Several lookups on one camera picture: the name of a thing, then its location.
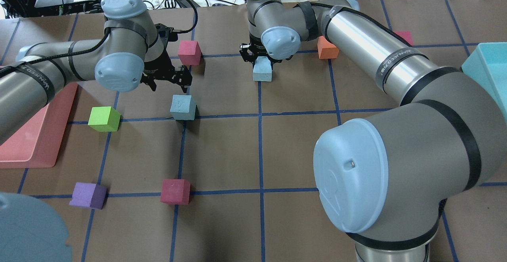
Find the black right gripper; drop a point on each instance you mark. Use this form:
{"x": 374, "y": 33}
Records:
{"x": 248, "y": 52}

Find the purple foam block left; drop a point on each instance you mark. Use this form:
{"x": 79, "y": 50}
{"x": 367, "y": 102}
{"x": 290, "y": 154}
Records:
{"x": 88, "y": 195}

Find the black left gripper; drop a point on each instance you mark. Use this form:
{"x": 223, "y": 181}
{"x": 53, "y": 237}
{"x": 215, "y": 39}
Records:
{"x": 155, "y": 76}

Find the pink foam block near left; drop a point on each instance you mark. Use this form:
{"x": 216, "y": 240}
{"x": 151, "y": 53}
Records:
{"x": 175, "y": 192}

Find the pink foam block right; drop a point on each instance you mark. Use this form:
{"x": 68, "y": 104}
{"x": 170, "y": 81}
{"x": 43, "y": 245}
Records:
{"x": 407, "y": 36}

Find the pink foam block far left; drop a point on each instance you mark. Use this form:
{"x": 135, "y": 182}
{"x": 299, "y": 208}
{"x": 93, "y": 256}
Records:
{"x": 189, "y": 52}

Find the light blue foam block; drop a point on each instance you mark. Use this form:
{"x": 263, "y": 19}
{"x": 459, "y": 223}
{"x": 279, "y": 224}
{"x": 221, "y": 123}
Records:
{"x": 183, "y": 107}
{"x": 262, "y": 70}

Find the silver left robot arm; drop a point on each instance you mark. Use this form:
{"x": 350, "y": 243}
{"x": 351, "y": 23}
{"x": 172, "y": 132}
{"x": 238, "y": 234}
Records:
{"x": 130, "y": 52}

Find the pink foam block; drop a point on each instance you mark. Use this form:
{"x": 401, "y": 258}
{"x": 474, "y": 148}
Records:
{"x": 407, "y": 36}
{"x": 175, "y": 192}
{"x": 189, "y": 52}

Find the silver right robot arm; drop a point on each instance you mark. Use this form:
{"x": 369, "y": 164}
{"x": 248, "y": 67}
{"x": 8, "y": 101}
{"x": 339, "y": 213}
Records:
{"x": 308, "y": 96}

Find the pink plastic bin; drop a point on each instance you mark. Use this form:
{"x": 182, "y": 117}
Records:
{"x": 37, "y": 143}

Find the cyan plastic bin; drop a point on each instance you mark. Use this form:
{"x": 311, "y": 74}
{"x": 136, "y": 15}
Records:
{"x": 487, "y": 65}

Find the green foam block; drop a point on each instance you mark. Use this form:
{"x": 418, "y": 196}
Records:
{"x": 104, "y": 119}

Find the orange foam block far right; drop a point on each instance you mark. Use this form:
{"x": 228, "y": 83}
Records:
{"x": 326, "y": 50}

